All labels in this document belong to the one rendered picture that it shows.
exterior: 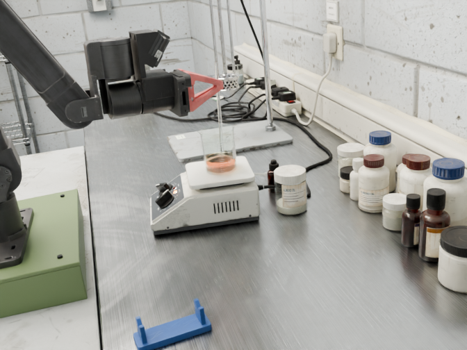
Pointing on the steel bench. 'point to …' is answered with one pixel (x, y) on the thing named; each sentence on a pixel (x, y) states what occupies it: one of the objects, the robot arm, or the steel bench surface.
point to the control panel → (171, 194)
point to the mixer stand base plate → (187, 148)
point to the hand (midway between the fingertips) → (217, 85)
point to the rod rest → (171, 330)
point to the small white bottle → (355, 178)
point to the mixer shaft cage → (231, 80)
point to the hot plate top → (241, 175)
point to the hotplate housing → (210, 207)
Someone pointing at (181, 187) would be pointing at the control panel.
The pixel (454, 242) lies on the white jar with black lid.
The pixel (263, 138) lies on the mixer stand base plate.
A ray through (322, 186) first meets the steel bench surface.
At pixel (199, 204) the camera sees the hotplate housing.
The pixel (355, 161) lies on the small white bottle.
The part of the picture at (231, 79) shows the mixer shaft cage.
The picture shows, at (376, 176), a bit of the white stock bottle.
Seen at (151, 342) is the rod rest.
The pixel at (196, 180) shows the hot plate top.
